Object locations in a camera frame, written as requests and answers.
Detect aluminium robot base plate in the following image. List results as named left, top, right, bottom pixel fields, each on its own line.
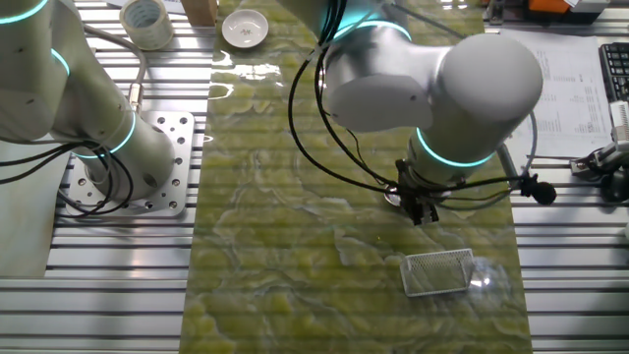
left=61, top=110, right=197, bottom=219

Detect wooden block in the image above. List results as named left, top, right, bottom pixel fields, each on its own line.
left=180, top=0, right=219, bottom=29

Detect black gripper cable bundle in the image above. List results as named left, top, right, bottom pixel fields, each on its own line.
left=287, top=0, right=540, bottom=212

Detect black keyboard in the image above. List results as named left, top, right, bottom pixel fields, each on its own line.
left=599, top=41, right=629, bottom=103

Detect white ceramic saucer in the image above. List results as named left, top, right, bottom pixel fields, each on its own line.
left=220, top=8, right=270, bottom=49

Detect clear glass bowl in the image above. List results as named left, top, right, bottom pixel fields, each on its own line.
left=466, top=258, right=512, bottom=301

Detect green marble pattern mat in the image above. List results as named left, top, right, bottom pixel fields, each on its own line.
left=179, top=0, right=535, bottom=354

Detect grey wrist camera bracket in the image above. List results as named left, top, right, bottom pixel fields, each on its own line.
left=495, top=144, right=523, bottom=191

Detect printed list paper sheet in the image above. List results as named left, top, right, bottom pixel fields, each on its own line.
left=499, top=28, right=614, bottom=159

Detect clear tape roll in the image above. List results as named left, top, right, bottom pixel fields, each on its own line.
left=119, top=0, right=176, bottom=52

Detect grey flexible conduit hose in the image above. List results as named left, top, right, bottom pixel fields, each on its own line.
left=81, top=24, right=148, bottom=112

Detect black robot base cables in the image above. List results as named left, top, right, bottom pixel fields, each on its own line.
left=0, top=139, right=137, bottom=217

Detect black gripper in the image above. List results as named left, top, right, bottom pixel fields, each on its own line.
left=395, top=159, right=444, bottom=227

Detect orange black device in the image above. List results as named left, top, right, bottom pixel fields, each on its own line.
left=528, top=0, right=610, bottom=25

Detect black round knob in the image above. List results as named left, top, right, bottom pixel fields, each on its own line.
left=521, top=174, right=558, bottom=207

